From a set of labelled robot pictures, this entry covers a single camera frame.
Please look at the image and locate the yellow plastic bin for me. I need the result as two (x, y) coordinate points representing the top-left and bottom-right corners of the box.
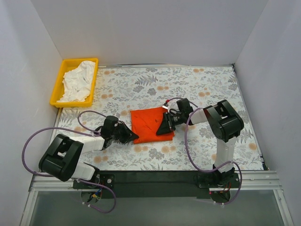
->
(50, 58), (99, 108)

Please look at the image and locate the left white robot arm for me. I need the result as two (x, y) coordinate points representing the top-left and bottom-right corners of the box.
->
(39, 116), (139, 188)

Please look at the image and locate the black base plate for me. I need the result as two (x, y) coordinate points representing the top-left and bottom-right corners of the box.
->
(72, 169), (242, 200)

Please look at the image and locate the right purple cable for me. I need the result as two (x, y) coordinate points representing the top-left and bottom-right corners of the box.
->
(164, 97), (242, 206)

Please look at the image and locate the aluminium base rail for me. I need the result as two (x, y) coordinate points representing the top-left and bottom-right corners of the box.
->
(29, 170), (283, 191)

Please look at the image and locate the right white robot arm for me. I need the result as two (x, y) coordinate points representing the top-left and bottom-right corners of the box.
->
(156, 98), (244, 187)

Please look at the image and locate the floral table mat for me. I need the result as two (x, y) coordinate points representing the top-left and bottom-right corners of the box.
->
(55, 67), (263, 170)

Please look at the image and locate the orange t shirt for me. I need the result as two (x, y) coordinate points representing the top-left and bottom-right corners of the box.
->
(131, 107), (174, 144)

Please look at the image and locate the purple cable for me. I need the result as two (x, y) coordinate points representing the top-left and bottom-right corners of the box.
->
(21, 110), (117, 214)
(164, 97), (242, 206)

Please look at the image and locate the white t shirt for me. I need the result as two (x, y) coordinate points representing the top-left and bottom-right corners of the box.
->
(57, 60), (95, 103)

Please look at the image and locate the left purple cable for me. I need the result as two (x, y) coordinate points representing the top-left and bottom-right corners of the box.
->
(21, 110), (117, 214)

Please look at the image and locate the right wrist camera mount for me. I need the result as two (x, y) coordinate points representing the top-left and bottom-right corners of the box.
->
(162, 101), (170, 111)

